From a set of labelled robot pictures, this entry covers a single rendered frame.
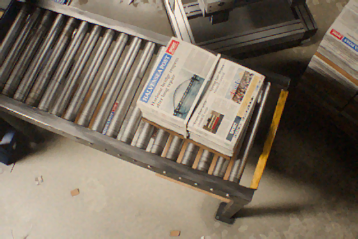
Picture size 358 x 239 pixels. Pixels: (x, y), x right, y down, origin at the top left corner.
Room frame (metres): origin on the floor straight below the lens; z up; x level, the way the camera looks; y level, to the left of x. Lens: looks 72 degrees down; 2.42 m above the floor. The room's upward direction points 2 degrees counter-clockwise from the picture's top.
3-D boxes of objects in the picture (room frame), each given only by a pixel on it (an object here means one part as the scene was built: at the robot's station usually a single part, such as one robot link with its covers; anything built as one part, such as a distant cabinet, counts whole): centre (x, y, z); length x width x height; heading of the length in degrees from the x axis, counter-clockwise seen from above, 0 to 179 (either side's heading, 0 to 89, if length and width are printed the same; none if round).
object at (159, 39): (0.93, 0.17, 0.74); 1.34 x 0.05 x 0.12; 68
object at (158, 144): (0.60, 0.03, 0.77); 0.47 x 0.05 x 0.05; 158
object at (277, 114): (0.43, -0.34, 0.81); 0.43 x 0.03 x 0.02; 158
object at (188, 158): (0.55, -0.09, 0.77); 0.47 x 0.05 x 0.05; 158
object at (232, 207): (0.22, -0.23, 0.34); 0.06 x 0.06 x 0.68; 68
